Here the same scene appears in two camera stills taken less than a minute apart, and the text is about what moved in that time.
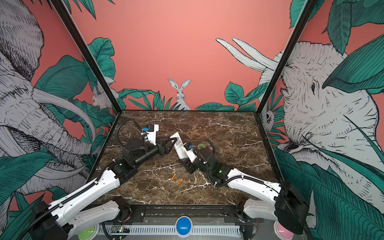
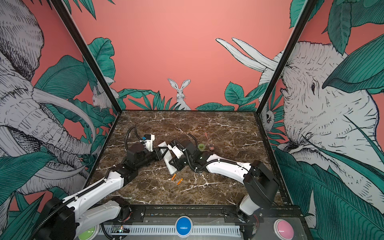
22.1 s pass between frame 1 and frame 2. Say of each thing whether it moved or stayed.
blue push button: stayed
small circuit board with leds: stayed
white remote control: moved
